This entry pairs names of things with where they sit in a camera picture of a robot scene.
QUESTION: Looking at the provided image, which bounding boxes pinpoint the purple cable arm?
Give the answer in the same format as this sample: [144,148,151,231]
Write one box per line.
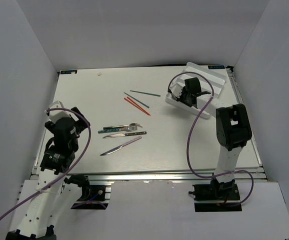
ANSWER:
[167,72,254,207]
[0,107,92,240]

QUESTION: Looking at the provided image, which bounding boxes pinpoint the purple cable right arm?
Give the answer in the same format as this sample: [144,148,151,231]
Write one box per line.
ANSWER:
[167,72,254,207]

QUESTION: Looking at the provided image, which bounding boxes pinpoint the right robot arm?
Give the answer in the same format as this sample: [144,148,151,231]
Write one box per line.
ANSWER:
[180,77,252,200]

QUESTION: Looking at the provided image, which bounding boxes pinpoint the blue label sticker right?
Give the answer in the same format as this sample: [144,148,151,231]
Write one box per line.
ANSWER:
[207,65,226,70]

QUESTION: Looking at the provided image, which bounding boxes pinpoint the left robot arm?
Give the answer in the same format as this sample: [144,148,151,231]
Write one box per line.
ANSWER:
[6,104,90,240]

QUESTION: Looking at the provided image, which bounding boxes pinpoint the fork with dark handle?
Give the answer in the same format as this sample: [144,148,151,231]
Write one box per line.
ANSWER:
[103,122,143,130]

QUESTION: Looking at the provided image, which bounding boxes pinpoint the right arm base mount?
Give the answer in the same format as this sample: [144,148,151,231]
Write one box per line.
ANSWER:
[188,184,242,213]

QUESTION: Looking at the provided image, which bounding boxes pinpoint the orange chopstick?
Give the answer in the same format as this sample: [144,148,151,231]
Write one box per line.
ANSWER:
[126,97,150,116]
[124,98,151,116]

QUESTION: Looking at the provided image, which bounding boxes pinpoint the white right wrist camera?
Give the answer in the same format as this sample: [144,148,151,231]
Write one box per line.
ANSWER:
[168,81,185,101]

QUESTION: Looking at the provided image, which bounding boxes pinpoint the fork with green handle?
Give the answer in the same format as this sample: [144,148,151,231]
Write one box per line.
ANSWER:
[98,125,138,134]

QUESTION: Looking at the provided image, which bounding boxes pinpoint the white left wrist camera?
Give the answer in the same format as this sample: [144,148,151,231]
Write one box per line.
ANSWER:
[44,100,71,124]

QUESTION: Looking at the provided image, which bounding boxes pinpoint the white divided cutlery tray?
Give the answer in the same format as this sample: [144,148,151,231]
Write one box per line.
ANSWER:
[165,62,227,115]

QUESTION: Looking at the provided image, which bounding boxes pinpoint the knife with dark handle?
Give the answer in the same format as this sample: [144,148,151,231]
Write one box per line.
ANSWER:
[103,131,147,139]

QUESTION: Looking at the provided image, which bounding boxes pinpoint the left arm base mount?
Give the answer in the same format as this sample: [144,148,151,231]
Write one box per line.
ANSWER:
[64,174,108,210]

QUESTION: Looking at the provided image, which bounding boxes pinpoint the green chopstick far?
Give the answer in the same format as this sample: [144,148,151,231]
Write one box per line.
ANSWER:
[130,90,161,97]

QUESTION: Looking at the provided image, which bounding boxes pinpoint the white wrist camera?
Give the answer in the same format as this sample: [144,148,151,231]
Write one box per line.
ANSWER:
[44,100,71,124]
[168,81,185,101]

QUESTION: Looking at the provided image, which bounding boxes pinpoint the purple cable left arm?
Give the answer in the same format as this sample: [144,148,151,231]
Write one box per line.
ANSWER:
[0,107,92,240]

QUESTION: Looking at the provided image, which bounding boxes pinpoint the green chopstick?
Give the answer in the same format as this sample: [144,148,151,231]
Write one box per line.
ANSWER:
[130,90,161,97]
[124,92,150,109]

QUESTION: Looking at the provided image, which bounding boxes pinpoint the green chopstick near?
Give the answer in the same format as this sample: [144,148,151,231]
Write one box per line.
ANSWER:
[124,92,150,109]

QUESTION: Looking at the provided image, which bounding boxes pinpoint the knife with pink handle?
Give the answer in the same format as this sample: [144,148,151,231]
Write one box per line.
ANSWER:
[100,136,142,156]

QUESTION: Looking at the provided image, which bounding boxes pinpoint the orange chopstick left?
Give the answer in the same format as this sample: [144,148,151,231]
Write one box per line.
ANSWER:
[124,98,151,116]

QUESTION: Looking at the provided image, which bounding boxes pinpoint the orange chopstick right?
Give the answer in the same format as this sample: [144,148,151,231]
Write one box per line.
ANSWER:
[126,97,150,116]

